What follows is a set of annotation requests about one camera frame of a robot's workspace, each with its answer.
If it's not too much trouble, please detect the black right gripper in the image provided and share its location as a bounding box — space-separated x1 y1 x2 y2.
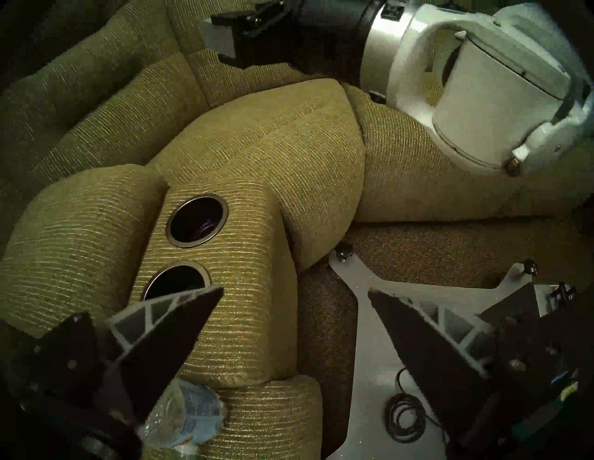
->
200 0 379 68

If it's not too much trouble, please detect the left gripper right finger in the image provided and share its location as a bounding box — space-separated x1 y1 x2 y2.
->
369 283 576 441

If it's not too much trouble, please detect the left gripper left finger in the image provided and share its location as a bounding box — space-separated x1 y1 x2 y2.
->
14 287 226 425

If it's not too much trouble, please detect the clear bottle red-striped label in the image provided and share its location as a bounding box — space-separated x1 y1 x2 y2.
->
137 378 228 450

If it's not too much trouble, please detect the metal-rimmed cup holder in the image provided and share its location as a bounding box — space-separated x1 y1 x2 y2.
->
166 194 229 249
139 261 212 302

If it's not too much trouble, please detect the olive fabric console lid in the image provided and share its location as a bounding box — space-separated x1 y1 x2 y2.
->
0 165 170 344

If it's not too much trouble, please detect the olive green fabric sofa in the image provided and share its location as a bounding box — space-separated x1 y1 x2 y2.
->
0 0 594 460

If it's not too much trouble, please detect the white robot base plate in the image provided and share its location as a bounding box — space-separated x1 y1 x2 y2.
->
327 248 541 460

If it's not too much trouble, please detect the coiled black cable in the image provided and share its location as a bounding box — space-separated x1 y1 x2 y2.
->
384 369 447 442

